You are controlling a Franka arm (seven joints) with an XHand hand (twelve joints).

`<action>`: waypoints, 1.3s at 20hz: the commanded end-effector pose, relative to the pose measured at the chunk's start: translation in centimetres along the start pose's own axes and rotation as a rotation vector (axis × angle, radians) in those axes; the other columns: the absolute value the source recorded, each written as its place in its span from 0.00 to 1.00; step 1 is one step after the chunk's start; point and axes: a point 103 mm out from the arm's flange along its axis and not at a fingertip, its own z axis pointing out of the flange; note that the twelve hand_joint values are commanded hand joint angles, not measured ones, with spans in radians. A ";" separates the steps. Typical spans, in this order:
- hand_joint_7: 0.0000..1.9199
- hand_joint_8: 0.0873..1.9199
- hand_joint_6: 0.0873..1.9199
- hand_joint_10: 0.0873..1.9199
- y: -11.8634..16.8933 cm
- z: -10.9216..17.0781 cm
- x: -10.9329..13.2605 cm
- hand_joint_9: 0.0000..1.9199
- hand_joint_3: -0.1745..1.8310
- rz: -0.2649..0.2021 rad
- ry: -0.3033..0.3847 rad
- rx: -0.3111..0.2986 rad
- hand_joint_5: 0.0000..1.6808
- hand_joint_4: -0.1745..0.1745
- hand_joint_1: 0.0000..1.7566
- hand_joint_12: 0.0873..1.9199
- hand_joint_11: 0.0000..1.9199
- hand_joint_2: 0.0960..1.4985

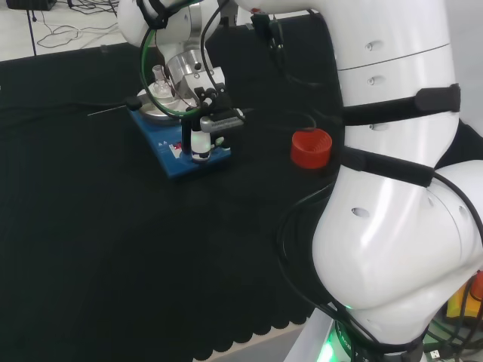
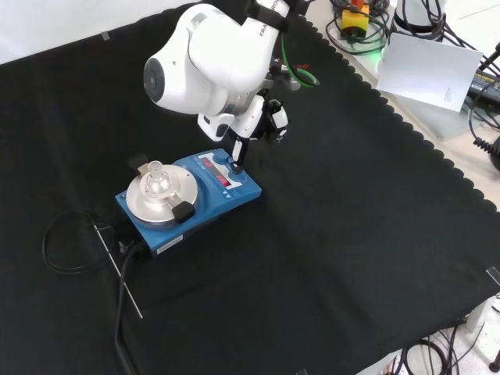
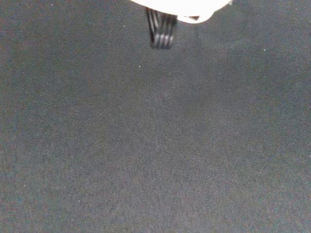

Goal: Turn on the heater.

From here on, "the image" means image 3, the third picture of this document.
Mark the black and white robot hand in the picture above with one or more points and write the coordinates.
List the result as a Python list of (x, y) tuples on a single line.
[(170, 9)]

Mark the black bench cloth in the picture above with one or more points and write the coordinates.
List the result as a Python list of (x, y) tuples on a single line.
[(155, 136)]

